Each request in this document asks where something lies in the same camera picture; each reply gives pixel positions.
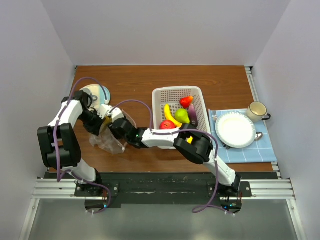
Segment purple fake eggplant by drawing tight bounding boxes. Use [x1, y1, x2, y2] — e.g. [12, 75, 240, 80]
[188, 103, 198, 128]

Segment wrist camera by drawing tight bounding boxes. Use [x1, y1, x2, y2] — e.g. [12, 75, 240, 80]
[108, 107, 125, 123]
[97, 104, 113, 119]

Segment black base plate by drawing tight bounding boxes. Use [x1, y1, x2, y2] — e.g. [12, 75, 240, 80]
[74, 172, 252, 213]

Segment yellow fake lemon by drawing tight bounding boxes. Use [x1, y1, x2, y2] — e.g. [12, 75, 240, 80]
[186, 136, 193, 144]

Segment grey mug on plate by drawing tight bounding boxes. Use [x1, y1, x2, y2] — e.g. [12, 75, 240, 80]
[83, 88, 98, 102]

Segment metal fork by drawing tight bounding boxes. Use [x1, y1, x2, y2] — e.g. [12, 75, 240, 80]
[212, 110, 218, 123]

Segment green fake pear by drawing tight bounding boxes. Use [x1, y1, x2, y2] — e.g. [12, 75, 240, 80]
[174, 108, 190, 124]

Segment aluminium frame rail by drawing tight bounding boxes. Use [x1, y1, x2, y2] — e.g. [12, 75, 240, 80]
[21, 66, 306, 240]

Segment red fake apple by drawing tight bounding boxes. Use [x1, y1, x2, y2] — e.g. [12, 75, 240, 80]
[159, 120, 176, 130]

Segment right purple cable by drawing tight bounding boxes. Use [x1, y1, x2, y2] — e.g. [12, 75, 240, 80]
[108, 99, 220, 214]

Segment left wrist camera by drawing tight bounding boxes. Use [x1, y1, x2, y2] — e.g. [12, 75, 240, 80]
[97, 104, 113, 119]

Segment yellow fake banana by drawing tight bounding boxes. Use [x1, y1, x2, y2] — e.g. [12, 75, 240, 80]
[101, 115, 113, 129]
[164, 104, 182, 128]

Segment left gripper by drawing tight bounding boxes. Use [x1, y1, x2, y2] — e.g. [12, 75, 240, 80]
[78, 110, 106, 137]

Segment red orange fake peach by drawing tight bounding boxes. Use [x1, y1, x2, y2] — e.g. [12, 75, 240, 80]
[179, 95, 194, 109]

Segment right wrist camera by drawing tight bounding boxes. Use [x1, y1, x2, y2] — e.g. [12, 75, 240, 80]
[108, 107, 125, 123]

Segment cream enamel mug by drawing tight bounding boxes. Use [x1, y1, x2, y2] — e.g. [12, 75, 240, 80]
[245, 101, 271, 123]

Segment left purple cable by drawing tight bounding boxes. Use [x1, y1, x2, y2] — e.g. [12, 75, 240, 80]
[56, 76, 112, 213]

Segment cream and blue plate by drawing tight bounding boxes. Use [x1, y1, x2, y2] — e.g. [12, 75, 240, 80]
[80, 84, 111, 108]

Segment purple cable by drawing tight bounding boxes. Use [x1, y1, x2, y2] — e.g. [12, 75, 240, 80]
[56, 76, 112, 213]
[108, 99, 220, 214]

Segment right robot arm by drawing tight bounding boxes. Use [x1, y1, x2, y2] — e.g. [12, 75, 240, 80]
[109, 117, 241, 197]

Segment clear zip top bag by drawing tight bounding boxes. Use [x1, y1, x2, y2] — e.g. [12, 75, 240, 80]
[89, 107, 136, 154]

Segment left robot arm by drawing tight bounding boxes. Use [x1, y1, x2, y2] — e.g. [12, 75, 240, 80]
[37, 90, 104, 196]

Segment white paper plate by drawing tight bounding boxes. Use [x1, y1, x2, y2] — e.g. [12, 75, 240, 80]
[215, 112, 256, 149]

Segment metal spoon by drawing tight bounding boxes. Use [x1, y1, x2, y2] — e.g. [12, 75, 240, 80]
[254, 132, 264, 141]

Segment white plastic basket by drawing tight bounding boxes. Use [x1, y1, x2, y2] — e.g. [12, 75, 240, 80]
[151, 86, 211, 150]

